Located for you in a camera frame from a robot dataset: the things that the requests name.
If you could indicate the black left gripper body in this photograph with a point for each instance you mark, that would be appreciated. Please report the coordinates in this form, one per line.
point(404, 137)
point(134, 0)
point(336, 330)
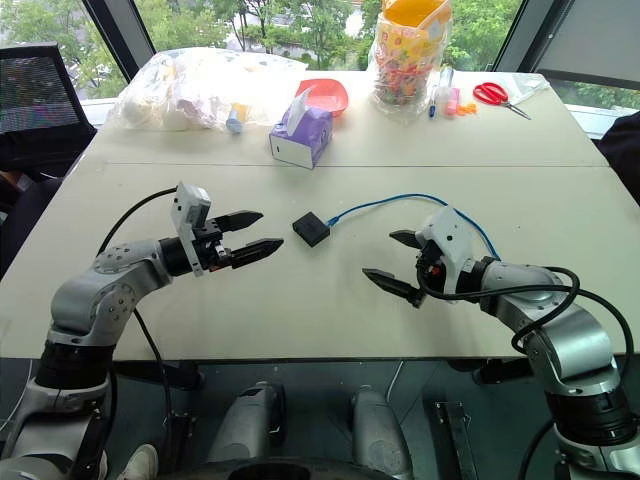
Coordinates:
point(206, 245)

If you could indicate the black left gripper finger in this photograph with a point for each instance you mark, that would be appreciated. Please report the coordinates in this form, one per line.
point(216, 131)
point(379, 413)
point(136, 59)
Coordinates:
point(257, 251)
point(240, 220)

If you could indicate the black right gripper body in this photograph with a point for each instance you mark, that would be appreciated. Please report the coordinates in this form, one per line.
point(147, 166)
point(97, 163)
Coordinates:
point(431, 272)

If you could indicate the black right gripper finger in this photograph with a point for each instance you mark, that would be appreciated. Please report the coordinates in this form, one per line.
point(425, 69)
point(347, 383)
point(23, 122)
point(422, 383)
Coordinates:
point(406, 238)
point(395, 286)

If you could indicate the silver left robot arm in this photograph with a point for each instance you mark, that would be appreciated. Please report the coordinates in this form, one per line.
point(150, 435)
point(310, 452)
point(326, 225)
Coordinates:
point(95, 300)

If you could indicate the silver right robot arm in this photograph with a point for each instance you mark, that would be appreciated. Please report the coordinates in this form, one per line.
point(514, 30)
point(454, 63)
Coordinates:
point(570, 345)

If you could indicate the small black box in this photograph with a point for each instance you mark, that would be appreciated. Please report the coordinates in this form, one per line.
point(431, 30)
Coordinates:
point(310, 229)

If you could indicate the blue cylindrical toy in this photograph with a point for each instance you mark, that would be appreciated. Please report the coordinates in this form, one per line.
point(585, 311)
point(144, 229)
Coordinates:
point(234, 123)

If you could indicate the purple tissue box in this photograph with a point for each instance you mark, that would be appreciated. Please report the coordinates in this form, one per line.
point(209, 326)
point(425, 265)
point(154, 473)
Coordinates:
point(302, 135)

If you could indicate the clear bag of white items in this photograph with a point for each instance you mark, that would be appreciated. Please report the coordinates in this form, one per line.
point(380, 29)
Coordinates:
point(200, 85)

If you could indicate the orange clip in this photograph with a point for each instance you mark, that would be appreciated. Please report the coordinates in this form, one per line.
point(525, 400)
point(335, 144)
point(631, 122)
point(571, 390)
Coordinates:
point(468, 109)

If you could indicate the silver rounded robot leg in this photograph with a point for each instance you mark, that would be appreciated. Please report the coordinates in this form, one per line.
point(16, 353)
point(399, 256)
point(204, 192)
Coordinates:
point(247, 420)
point(377, 430)

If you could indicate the red plastic bowl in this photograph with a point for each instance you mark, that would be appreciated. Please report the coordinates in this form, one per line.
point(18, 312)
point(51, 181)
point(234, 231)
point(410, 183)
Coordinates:
point(327, 95)

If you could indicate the black metal floor stand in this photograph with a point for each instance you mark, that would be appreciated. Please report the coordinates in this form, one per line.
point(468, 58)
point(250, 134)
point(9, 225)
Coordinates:
point(454, 440)

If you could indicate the clear bag of colourful pieces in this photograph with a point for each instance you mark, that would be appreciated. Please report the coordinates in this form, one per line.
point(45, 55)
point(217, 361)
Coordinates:
point(405, 70)

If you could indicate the seated person in dark trousers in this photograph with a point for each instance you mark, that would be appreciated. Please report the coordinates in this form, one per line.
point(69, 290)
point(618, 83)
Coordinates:
point(25, 210)

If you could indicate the empty clear plastic bag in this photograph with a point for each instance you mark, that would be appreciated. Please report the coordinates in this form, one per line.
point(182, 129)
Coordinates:
point(525, 85)

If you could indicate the dark rounded robot waist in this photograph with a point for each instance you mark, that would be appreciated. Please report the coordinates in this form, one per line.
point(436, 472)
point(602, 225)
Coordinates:
point(280, 471)

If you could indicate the black mesh office chair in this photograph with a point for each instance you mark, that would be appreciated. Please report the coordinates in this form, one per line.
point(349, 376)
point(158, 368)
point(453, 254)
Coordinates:
point(35, 100)

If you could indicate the white shoe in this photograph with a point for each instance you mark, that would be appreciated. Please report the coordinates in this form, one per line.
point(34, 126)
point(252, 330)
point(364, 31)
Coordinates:
point(141, 462)

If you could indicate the person in dark clothing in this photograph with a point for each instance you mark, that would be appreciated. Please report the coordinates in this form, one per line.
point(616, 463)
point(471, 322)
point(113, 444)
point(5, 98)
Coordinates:
point(622, 150)

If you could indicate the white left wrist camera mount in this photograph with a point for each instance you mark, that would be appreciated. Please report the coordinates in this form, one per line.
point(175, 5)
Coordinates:
point(185, 210)

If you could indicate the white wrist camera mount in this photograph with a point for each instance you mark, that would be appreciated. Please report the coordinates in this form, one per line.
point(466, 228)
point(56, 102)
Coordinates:
point(185, 210)
point(452, 235)

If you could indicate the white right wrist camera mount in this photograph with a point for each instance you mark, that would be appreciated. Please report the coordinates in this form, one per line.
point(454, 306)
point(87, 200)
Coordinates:
point(452, 235)

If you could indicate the black metal table bracket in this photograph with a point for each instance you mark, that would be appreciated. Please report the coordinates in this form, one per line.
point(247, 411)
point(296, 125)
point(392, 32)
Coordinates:
point(502, 371)

